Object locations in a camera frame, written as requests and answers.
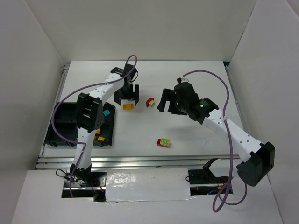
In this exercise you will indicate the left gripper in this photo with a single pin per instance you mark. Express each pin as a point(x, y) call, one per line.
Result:
point(126, 94)

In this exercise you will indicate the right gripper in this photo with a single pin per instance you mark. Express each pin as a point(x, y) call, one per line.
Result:
point(172, 102)

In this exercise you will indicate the orange L-shaped lego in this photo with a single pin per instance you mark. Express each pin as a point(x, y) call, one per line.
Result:
point(128, 105)

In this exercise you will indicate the small blue lego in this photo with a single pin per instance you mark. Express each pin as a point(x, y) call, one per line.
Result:
point(106, 113)

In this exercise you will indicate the green lego brick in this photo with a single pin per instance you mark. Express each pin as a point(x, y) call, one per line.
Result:
point(164, 142)

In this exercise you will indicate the orange printed lego brick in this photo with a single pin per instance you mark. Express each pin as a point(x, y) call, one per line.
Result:
point(101, 138)

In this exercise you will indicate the black compartment tray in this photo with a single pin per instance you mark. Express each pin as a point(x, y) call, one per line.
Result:
point(65, 123)

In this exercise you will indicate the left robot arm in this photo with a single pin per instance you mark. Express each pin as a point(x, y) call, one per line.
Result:
point(90, 114)

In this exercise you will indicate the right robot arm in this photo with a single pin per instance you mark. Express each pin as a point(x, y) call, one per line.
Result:
point(257, 157)

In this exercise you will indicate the small lime lego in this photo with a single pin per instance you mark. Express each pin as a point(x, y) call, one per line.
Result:
point(151, 103)

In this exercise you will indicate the red arch lego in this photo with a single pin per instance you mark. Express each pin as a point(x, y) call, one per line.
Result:
point(147, 102)

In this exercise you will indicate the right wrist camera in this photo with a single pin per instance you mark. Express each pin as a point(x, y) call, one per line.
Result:
point(182, 79)

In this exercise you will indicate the aluminium front rail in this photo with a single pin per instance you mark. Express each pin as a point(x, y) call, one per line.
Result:
point(44, 163)

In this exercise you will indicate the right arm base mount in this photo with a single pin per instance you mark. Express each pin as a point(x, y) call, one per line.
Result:
point(205, 181)

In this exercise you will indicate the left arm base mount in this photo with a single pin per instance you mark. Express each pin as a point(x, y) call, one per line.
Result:
point(95, 189)

